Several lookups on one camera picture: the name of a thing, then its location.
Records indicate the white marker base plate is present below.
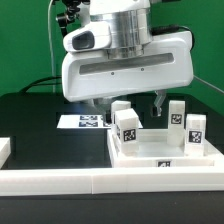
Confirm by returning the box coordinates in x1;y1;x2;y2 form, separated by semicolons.
56;114;144;129

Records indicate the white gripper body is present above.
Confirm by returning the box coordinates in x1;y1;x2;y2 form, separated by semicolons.
62;31;193;102

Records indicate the white U-shaped obstacle fence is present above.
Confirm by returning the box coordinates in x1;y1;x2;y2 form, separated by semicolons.
0;137;224;196

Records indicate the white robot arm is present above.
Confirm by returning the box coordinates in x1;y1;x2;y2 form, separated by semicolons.
62;0;194;116

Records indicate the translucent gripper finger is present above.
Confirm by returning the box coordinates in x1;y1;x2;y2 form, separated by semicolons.
153;90;166;116
93;98;113;124

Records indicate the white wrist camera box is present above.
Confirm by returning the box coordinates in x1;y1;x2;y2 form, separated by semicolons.
63;22;112;53

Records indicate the black cable bundle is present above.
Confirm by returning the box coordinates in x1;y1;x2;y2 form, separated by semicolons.
19;75;64;94

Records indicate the white square table top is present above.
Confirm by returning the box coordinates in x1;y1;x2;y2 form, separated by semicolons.
107;129;216;168

